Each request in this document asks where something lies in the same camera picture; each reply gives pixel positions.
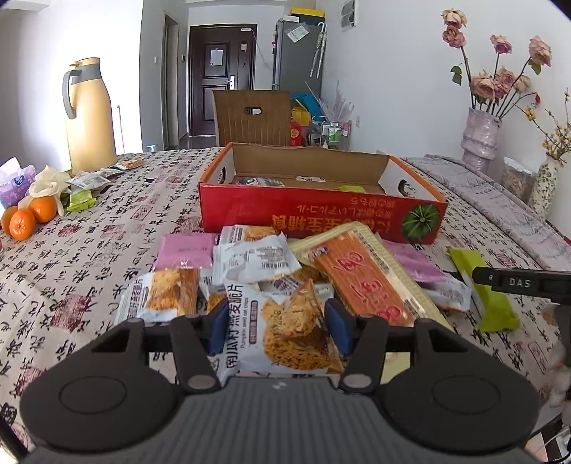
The grey refrigerator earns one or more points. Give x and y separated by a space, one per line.
296 62

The purple tissue pack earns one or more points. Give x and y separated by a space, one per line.
15 183

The pale pink feather bunch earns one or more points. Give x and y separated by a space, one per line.
339 102

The blue plastic item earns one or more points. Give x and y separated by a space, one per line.
305 100

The small orange sachet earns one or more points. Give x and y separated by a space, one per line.
133 164

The yellow bag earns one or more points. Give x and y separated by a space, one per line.
301 117

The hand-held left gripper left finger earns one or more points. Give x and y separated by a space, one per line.
218 328

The wooden chair back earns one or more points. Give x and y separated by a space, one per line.
252 120

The red cardboard box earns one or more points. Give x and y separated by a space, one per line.
321 214

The yellow thermos jug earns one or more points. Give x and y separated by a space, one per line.
89 120

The dark brown door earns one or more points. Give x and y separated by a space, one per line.
214 89

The yellow flower branch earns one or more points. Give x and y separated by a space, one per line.
555 138

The grey white snack packet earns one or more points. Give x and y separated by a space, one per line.
254 261

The grey quilted cloth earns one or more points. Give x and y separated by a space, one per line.
499 214

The orange mandarin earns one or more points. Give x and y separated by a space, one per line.
22 224
6 218
43 209

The purple pink snack packet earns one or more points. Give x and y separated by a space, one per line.
415 265

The white crisp snack packet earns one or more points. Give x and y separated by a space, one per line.
156 294
252 233

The small green packet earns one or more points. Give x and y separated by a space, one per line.
348 188

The cream rubber glove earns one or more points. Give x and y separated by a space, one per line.
49 183

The red gift box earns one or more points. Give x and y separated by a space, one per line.
298 134

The dried pink rose bouquet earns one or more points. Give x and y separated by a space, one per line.
499 82

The orange triangular snack packet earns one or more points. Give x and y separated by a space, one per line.
303 312

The yellow box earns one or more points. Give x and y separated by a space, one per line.
308 12

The long green snack packet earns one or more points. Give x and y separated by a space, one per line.
490 294

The clear storage jar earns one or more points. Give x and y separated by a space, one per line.
517 180

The white folded umbrella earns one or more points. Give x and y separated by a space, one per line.
319 49

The large white oat crisp packet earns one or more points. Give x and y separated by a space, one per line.
254 348

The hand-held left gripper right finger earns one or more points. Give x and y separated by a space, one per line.
338 328

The small floral vase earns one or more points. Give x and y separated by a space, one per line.
544 189

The white sachet packet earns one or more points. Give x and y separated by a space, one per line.
89 180

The pink glitter vase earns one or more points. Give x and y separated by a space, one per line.
481 138

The large orange striped packet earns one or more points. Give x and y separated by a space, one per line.
366 281

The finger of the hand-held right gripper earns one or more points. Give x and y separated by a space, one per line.
484 277

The large yellow striped packet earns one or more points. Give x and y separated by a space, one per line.
321 238

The light green snack packet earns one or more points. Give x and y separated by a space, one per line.
81 200

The blue white packet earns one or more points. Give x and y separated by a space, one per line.
256 181

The small white snack packet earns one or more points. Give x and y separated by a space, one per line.
448 296

